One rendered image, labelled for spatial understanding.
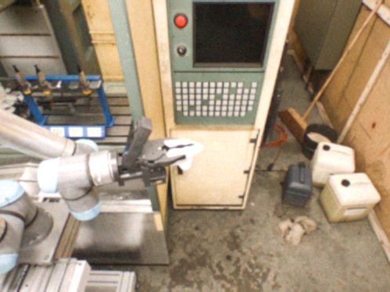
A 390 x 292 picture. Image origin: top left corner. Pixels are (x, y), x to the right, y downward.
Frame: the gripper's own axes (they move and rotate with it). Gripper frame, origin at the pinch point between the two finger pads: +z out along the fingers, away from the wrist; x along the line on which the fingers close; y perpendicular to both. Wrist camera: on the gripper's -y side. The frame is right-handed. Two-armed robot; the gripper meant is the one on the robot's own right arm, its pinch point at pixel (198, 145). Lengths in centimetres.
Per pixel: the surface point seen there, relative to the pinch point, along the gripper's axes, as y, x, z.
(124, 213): 74, -47, -30
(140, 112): 8.3, -33.6, -12.6
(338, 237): 152, -48, 122
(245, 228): 149, -72, 54
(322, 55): 61, -190, 173
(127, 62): -9.9, -31.3, -13.7
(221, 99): 28, -70, 28
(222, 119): 41, -71, 30
